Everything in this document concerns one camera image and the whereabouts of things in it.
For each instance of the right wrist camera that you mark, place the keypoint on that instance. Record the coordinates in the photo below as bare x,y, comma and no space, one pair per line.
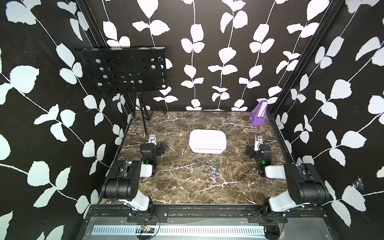
258,141

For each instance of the black mounting rail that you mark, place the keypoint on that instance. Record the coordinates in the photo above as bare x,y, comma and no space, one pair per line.
164,213

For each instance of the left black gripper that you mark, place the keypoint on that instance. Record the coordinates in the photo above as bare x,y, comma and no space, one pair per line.
159,149

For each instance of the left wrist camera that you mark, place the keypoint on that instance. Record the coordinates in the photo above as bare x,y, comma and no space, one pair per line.
152,139

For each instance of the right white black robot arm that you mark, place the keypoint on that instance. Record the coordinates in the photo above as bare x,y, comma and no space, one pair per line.
305,186

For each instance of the black perforated music stand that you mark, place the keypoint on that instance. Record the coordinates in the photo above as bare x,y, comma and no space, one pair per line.
120,70

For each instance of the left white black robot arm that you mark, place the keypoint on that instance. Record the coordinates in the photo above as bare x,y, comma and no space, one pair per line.
122,181

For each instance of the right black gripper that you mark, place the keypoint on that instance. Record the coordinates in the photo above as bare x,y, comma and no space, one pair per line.
251,154

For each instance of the purple box with white card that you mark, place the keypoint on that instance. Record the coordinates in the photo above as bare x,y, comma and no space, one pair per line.
259,114

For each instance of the small green circuit board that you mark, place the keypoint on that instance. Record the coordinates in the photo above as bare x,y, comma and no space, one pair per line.
146,230

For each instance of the large knurled chrome socket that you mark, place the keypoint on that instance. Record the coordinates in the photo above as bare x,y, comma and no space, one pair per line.
215,179

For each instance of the white plastic storage box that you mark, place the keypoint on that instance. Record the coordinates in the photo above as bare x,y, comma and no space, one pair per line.
207,141

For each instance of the white perforated cable duct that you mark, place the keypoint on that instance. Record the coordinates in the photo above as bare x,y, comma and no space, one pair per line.
191,231

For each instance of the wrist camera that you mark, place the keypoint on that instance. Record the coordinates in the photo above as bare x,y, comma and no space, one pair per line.
258,141
152,139

